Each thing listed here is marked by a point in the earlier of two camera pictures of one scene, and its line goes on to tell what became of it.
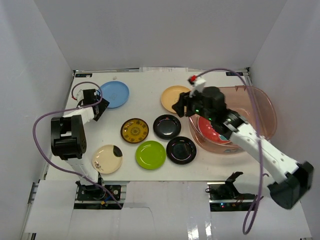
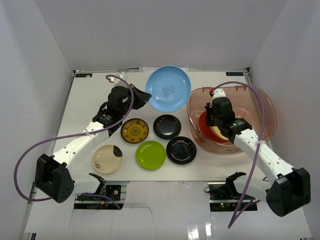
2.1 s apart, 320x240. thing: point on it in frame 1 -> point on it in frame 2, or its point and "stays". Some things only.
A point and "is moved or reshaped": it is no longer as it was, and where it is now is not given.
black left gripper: x=100 y=108 -> x=137 y=97
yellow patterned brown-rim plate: x=134 y=130 stays
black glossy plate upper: x=166 y=126 stays
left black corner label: x=83 y=75 stays
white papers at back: x=181 y=69 stays
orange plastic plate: x=170 y=96 is moved or reshaped
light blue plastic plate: x=117 y=93 is moved or reshaped
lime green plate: x=150 y=155 stays
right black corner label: x=232 y=74 stays
